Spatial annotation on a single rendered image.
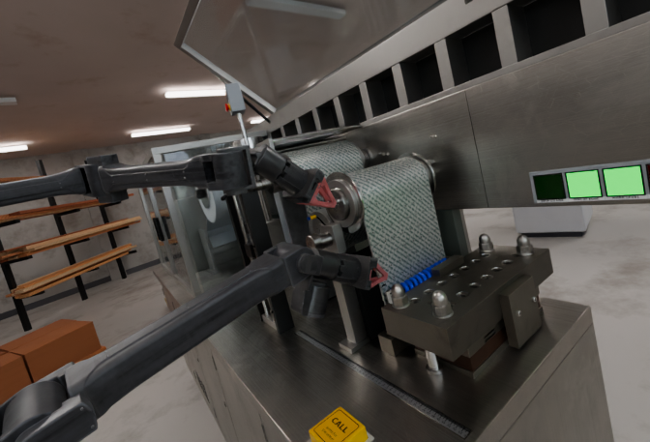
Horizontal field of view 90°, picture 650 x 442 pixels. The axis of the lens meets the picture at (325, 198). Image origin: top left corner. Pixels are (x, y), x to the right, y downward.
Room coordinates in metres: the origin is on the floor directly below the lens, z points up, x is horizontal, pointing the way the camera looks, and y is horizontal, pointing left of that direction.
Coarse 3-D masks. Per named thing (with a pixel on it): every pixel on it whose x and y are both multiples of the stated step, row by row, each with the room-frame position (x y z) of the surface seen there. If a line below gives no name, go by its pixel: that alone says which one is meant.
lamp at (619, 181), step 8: (616, 168) 0.58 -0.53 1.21; (624, 168) 0.58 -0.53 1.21; (632, 168) 0.57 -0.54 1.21; (608, 176) 0.60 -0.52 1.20; (616, 176) 0.59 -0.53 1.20; (624, 176) 0.58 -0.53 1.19; (632, 176) 0.57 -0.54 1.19; (640, 176) 0.56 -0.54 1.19; (608, 184) 0.60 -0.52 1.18; (616, 184) 0.59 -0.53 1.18; (624, 184) 0.58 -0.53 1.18; (632, 184) 0.57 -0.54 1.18; (640, 184) 0.56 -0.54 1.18; (608, 192) 0.60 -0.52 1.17; (616, 192) 0.59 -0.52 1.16; (624, 192) 0.58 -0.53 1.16; (632, 192) 0.57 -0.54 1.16; (640, 192) 0.56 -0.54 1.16
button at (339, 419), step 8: (328, 416) 0.53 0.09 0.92; (336, 416) 0.52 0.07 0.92; (344, 416) 0.52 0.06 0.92; (352, 416) 0.52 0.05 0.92; (320, 424) 0.51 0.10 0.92; (328, 424) 0.51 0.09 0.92; (336, 424) 0.51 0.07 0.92; (344, 424) 0.50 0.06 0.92; (352, 424) 0.50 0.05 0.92; (360, 424) 0.49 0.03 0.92; (312, 432) 0.50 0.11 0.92; (320, 432) 0.50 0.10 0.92; (328, 432) 0.49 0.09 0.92; (336, 432) 0.49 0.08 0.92; (344, 432) 0.48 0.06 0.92; (352, 432) 0.48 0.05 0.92; (360, 432) 0.48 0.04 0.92; (312, 440) 0.50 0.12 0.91; (320, 440) 0.48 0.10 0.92; (328, 440) 0.48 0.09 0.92; (336, 440) 0.47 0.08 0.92; (344, 440) 0.47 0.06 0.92; (352, 440) 0.47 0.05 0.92; (360, 440) 0.48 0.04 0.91
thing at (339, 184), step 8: (328, 184) 0.77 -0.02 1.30; (336, 184) 0.75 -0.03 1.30; (344, 184) 0.72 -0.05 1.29; (344, 192) 0.73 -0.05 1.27; (352, 192) 0.71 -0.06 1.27; (352, 200) 0.71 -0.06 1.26; (352, 208) 0.71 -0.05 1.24; (352, 216) 0.72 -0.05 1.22; (344, 224) 0.75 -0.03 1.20; (352, 224) 0.74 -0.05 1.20
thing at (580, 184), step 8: (568, 176) 0.65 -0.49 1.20; (576, 176) 0.64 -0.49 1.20; (584, 176) 0.63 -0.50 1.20; (592, 176) 0.62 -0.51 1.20; (568, 184) 0.65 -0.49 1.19; (576, 184) 0.64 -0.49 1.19; (584, 184) 0.63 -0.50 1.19; (592, 184) 0.62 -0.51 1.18; (576, 192) 0.64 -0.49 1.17; (584, 192) 0.63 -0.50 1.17; (592, 192) 0.62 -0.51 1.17; (600, 192) 0.61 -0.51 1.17
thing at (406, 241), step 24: (384, 216) 0.74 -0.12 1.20; (408, 216) 0.78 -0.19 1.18; (432, 216) 0.83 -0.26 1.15; (384, 240) 0.73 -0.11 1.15; (408, 240) 0.77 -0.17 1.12; (432, 240) 0.82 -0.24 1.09; (384, 264) 0.72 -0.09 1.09; (408, 264) 0.76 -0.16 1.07; (432, 264) 0.81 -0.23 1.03; (384, 288) 0.71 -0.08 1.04
